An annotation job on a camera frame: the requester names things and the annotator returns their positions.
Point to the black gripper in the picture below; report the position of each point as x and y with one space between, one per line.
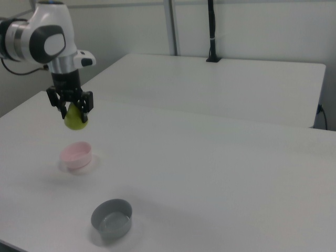
67 84

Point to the pink bowl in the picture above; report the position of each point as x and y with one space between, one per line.
76 157

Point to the metal partition post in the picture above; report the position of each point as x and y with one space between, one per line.
172 26

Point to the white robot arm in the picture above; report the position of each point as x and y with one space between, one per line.
52 15

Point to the green pear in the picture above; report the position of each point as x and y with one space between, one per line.
75 122

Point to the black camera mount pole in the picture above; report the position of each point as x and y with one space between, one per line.
212 39

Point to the white side table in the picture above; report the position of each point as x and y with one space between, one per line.
210 86

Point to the gray bowl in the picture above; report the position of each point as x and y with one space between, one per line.
111 223

